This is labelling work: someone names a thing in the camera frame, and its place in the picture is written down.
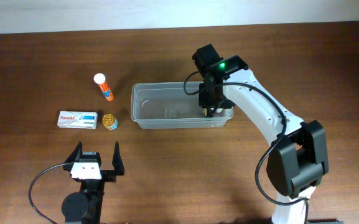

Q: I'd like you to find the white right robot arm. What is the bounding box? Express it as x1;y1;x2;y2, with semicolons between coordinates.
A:
192;44;329;223

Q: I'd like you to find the dark bottle white cap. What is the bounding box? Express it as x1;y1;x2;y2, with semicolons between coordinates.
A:
203;108;223;118

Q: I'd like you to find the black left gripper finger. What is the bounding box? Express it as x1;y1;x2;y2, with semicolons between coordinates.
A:
65;141;82;164
112;141;125;172

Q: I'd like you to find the white Panadol box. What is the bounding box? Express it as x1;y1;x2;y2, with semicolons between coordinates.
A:
57;111;98;129

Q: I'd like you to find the small gold-lidded jar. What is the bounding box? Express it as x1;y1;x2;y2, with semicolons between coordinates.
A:
102;114;118;130

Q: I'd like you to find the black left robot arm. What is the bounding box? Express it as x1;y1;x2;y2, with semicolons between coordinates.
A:
62;142;125;224

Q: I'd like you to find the orange effervescent tablet tube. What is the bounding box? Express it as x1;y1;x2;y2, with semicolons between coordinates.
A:
93;73;114;101

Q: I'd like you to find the clear plastic container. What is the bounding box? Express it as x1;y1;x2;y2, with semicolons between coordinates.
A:
131;82;234;129

